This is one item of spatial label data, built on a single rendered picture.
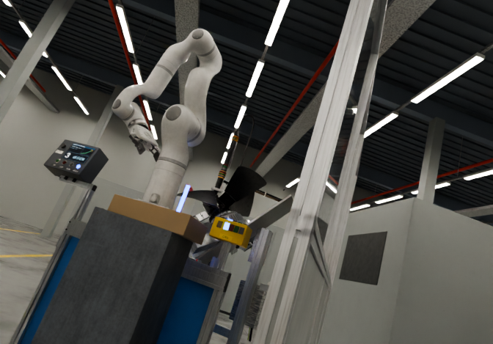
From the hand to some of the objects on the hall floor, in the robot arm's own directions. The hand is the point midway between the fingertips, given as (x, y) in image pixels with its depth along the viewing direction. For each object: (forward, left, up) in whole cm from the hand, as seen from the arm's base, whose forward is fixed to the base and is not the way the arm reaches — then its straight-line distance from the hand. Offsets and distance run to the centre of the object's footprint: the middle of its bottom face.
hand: (150, 154), depth 139 cm
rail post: (+47, +43, -118) cm, 134 cm away
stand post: (+70, -54, -122) cm, 151 cm away
